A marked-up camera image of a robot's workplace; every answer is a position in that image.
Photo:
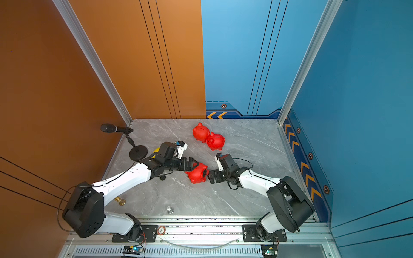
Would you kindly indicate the right aluminium corner post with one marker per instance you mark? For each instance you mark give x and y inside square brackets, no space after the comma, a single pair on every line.
[322,29]

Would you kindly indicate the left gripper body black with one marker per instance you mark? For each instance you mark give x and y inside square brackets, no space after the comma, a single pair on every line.
[175,164]

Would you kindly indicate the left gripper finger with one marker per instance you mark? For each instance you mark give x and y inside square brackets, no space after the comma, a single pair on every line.
[193,161]
[187,167]

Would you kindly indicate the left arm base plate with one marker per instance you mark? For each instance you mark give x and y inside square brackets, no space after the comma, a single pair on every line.
[147,234]

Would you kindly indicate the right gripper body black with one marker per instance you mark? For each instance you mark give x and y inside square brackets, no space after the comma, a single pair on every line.
[227,175]

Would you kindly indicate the circuit board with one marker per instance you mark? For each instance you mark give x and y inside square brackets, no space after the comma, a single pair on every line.
[132,251]
[269,251]

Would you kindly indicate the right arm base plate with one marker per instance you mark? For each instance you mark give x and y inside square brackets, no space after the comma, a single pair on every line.
[251,233]

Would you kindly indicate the brass knob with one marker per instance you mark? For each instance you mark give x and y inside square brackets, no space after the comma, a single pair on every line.
[120,201]

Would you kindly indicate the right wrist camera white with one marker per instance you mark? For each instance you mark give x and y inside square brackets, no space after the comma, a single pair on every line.
[217,159]

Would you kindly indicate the yellow piggy bank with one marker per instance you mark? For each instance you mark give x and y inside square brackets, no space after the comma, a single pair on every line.
[155,151]

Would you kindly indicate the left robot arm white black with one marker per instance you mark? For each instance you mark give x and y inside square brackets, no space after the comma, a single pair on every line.
[85,211]

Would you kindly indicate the left aluminium corner post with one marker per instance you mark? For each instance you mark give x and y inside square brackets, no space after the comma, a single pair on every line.
[70,18]

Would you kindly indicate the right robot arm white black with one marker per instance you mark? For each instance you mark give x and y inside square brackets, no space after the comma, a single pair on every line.
[291,206]

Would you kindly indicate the aluminium corner post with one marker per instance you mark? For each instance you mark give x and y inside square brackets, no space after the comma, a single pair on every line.
[322,29]
[70,18]

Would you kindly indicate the left circuit board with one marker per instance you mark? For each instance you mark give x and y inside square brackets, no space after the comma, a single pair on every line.
[132,251]

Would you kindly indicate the right circuit board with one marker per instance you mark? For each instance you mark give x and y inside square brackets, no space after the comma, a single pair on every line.
[269,251]

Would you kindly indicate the silver metal post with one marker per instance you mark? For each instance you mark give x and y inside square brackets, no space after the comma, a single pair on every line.
[170,210]

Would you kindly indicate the red piggy bank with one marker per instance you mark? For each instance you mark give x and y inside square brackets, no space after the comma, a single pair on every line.
[215,141]
[201,133]
[198,174]

